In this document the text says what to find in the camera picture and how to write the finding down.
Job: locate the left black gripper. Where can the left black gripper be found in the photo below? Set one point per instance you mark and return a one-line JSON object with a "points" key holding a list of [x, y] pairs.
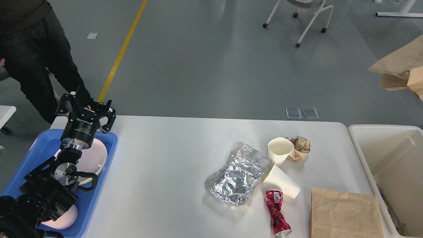
{"points": [[82, 126]]}

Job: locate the pink plate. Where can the pink plate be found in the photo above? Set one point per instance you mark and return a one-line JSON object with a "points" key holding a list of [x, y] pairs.
{"points": [[61, 173]]}

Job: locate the pink mug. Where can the pink mug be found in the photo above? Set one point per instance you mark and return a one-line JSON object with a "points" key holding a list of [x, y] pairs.
{"points": [[65, 221]]}

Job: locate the brown paper bag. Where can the brown paper bag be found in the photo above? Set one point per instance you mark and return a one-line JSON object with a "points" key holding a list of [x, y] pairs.
{"points": [[336, 214], [402, 69]]}

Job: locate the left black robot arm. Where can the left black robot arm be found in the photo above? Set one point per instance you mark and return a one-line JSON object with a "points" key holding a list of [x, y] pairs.
{"points": [[49, 189]]}

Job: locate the blue plastic tray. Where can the blue plastic tray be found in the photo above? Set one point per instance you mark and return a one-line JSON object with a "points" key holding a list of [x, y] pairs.
{"points": [[45, 146]]}

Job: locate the white paper on floor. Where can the white paper on floor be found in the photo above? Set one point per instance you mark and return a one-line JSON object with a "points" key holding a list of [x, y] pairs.
{"points": [[92, 35]]}

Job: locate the white side table left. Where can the white side table left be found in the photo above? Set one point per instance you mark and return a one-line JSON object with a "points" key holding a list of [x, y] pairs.
{"points": [[6, 113]]}

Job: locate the person in dark clothes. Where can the person in dark clothes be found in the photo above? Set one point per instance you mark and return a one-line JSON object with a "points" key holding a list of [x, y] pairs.
{"points": [[33, 44]]}

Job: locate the crumpled aluminium foil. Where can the crumpled aluminium foil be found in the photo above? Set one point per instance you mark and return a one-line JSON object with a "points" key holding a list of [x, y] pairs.
{"points": [[236, 181]]}

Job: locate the upright white paper cup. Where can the upright white paper cup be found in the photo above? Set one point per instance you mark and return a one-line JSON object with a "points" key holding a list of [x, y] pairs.
{"points": [[278, 149]]}

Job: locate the lying white paper cup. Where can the lying white paper cup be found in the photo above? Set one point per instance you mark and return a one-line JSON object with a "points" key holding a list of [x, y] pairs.
{"points": [[277, 179]]}

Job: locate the left clear floor plate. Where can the left clear floor plate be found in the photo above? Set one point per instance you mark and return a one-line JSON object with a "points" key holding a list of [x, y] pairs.
{"points": [[293, 113]]}

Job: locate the crushed red can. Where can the crushed red can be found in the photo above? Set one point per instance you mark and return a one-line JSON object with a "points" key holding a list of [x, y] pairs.
{"points": [[274, 200]]}

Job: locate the crumpled brown paper ball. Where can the crumpled brown paper ball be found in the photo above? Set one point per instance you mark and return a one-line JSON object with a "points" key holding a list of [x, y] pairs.
{"points": [[302, 147]]}

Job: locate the white plastic bin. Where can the white plastic bin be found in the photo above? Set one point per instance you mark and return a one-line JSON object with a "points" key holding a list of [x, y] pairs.
{"points": [[392, 159]]}

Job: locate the white table frame corner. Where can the white table frame corner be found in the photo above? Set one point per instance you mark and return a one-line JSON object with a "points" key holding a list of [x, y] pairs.
{"points": [[403, 13]]}

